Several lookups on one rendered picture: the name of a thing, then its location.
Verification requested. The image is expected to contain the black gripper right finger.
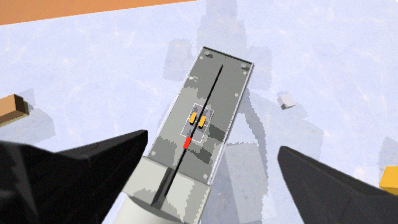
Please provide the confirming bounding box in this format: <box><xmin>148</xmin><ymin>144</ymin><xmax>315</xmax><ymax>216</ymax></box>
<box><xmin>277</xmin><ymin>146</ymin><xmax>398</xmax><ymax>224</ymax></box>

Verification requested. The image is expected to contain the tan rectangular block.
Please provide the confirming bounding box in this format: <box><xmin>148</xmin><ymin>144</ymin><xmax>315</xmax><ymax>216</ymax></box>
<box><xmin>0</xmin><ymin>93</ymin><xmax>29</xmax><ymax>128</ymax></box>

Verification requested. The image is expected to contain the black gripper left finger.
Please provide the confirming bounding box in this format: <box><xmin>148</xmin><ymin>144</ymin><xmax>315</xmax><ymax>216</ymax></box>
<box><xmin>0</xmin><ymin>129</ymin><xmax>148</xmax><ymax>224</ymax></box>

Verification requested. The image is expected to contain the yellow rectangular block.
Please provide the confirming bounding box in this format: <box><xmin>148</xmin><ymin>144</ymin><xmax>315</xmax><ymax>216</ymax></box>
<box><xmin>379</xmin><ymin>166</ymin><xmax>398</xmax><ymax>195</ymax></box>

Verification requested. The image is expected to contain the small white cube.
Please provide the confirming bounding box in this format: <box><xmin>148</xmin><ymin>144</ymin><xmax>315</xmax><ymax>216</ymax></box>
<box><xmin>277</xmin><ymin>93</ymin><xmax>296</xmax><ymax>110</ymax></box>

